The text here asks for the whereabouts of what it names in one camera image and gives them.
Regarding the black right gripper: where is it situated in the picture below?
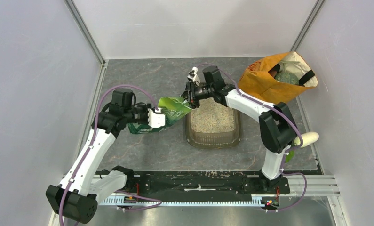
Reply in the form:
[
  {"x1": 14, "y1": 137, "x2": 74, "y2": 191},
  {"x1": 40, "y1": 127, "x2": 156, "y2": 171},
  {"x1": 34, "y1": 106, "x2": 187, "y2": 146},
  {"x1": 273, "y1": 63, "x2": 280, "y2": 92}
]
[{"x1": 173, "y1": 81, "x2": 214, "y2": 111}]

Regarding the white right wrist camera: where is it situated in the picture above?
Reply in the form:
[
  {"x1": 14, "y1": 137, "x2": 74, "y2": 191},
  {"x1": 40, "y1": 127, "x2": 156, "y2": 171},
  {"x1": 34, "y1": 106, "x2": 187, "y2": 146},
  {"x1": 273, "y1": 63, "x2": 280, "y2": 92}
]
[{"x1": 187, "y1": 67, "x2": 200, "y2": 84}]

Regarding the orange paper tote bag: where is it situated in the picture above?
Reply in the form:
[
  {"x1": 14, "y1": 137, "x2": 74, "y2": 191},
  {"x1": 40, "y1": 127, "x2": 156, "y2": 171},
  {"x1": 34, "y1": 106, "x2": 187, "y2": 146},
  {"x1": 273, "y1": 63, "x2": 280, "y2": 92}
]
[{"x1": 238, "y1": 51, "x2": 318, "y2": 104}]

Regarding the white toy radish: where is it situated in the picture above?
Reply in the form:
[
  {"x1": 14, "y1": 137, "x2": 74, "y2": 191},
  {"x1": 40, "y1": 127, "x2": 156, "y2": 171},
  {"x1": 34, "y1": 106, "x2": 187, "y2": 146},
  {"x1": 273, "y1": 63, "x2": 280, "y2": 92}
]
[{"x1": 285, "y1": 131, "x2": 319, "y2": 163}]

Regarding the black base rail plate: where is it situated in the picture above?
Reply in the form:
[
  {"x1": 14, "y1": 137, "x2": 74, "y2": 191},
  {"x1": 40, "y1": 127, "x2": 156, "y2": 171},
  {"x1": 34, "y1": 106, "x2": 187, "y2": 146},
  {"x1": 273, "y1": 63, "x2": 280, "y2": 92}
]
[{"x1": 93, "y1": 169, "x2": 323, "y2": 203}]

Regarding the aluminium frame post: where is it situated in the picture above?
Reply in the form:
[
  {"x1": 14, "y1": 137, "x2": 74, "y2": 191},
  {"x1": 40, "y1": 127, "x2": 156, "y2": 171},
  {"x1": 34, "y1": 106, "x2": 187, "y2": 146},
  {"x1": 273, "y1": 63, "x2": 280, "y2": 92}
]
[
  {"x1": 64, "y1": 0, "x2": 106, "y2": 65},
  {"x1": 290, "y1": 0, "x2": 325, "y2": 51}
]

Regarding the white toothed cable strip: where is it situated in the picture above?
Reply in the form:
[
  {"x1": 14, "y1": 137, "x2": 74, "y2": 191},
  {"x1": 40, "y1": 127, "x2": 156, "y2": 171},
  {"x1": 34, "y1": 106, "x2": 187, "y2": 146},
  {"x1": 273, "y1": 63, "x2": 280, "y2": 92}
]
[{"x1": 99, "y1": 194, "x2": 265, "y2": 208}]

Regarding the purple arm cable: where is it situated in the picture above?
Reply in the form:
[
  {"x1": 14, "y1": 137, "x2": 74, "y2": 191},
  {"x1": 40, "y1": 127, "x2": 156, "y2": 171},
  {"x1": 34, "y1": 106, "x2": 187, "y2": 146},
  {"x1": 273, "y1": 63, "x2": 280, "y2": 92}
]
[
  {"x1": 58, "y1": 84, "x2": 163, "y2": 226},
  {"x1": 197, "y1": 64, "x2": 308, "y2": 212}
]

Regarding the brown translucent litter box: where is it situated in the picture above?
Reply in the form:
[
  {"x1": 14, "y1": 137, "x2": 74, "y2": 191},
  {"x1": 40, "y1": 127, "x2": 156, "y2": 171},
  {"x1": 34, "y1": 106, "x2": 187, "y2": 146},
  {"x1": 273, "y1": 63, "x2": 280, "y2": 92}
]
[{"x1": 185, "y1": 98, "x2": 242, "y2": 149}]

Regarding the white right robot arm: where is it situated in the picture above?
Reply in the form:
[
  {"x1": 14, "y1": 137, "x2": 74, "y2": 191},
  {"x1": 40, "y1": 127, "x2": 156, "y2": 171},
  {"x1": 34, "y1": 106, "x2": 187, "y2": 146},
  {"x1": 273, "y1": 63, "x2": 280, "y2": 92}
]
[{"x1": 181, "y1": 65, "x2": 299, "y2": 193}]

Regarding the green cat litter bag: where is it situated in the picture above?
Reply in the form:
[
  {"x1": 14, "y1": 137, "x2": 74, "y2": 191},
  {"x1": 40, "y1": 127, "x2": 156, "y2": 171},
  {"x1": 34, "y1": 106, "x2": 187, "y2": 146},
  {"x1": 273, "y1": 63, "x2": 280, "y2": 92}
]
[{"x1": 127, "y1": 97, "x2": 192, "y2": 135}]

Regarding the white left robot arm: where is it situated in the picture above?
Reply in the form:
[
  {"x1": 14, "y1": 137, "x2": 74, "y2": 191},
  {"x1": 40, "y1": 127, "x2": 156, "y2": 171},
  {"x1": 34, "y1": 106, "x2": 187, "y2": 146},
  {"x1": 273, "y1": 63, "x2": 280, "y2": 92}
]
[{"x1": 46, "y1": 85, "x2": 166, "y2": 226}]

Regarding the aluminium frame post right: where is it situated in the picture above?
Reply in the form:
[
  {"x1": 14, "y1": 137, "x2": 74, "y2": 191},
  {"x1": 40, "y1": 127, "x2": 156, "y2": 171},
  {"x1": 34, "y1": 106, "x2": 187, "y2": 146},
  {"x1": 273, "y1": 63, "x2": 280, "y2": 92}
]
[{"x1": 290, "y1": 0, "x2": 325, "y2": 51}]

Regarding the green knitted ball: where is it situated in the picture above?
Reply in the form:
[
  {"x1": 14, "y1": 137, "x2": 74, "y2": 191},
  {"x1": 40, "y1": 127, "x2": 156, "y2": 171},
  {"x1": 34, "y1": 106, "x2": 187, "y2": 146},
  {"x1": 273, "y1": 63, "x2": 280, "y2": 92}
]
[{"x1": 274, "y1": 72, "x2": 299, "y2": 85}]

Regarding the aluminium front frame rail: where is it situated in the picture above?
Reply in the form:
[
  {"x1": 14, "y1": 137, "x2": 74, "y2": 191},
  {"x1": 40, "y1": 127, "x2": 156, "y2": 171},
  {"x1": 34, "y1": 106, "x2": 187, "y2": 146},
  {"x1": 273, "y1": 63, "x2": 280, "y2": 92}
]
[{"x1": 58, "y1": 174, "x2": 341, "y2": 196}]

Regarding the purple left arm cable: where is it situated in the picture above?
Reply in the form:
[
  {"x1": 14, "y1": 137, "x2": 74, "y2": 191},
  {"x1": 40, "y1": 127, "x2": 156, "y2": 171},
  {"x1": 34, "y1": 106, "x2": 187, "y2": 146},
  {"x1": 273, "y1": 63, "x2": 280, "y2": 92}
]
[{"x1": 58, "y1": 84, "x2": 163, "y2": 226}]

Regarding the aluminium frame post left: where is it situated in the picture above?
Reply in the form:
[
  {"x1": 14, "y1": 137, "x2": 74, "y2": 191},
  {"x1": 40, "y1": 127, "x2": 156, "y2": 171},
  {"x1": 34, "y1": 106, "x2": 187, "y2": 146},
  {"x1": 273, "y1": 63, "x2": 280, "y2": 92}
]
[{"x1": 64, "y1": 0, "x2": 106, "y2": 65}]

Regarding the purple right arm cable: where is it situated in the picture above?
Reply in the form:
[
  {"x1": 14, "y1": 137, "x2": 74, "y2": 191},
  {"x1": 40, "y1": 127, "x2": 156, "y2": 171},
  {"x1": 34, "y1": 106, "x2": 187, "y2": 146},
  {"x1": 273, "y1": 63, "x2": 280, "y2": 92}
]
[{"x1": 197, "y1": 64, "x2": 308, "y2": 212}]

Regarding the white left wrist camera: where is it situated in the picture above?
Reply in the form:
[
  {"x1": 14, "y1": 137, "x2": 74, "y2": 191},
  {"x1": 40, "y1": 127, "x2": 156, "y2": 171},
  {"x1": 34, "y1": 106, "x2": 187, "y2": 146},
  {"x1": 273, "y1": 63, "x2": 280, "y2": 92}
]
[{"x1": 148, "y1": 108, "x2": 166, "y2": 128}]

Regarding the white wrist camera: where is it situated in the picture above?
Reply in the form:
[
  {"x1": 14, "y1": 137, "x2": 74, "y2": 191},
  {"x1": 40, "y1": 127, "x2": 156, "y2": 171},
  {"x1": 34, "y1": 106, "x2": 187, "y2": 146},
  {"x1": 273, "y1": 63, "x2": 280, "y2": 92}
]
[
  {"x1": 187, "y1": 67, "x2": 200, "y2": 84},
  {"x1": 148, "y1": 108, "x2": 166, "y2": 128}
]

